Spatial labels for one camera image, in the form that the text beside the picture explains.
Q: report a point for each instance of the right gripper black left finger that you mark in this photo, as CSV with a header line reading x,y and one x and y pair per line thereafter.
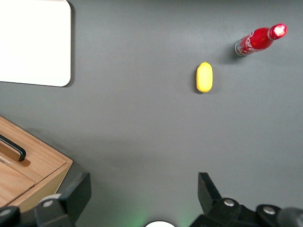
x,y
68,203

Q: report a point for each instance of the wooden drawer front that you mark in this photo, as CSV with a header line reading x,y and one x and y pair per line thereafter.
x,y
45,151
14,184

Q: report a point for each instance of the wooden drawer cabinet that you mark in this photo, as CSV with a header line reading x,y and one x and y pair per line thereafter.
x,y
59,182

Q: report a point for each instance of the yellow lemon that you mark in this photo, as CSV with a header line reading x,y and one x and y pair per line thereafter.
x,y
204,78

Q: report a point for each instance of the white rectangular tray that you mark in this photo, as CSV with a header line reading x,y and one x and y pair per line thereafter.
x,y
33,42

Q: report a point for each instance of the red coke bottle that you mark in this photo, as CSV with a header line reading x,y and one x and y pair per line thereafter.
x,y
258,40

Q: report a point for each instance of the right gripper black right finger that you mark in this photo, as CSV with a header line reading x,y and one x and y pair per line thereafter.
x,y
213,208

